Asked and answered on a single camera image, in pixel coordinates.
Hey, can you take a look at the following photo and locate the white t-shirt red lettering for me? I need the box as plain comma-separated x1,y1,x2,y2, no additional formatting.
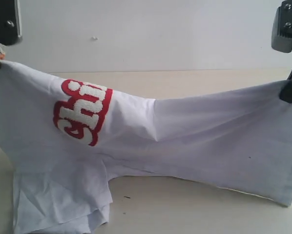
0,61,292,234

